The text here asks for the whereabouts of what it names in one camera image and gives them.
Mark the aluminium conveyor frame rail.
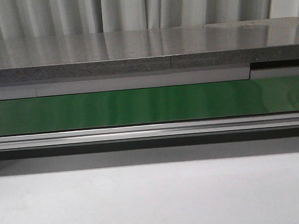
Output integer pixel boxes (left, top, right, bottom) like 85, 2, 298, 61
0, 112, 299, 151

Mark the white pleated curtain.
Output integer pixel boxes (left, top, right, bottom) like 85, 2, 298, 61
0, 0, 299, 40

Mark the green conveyor belt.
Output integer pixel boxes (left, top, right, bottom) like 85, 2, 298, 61
0, 76, 299, 136

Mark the grey stone countertop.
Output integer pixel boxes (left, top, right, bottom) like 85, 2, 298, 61
0, 17, 299, 100

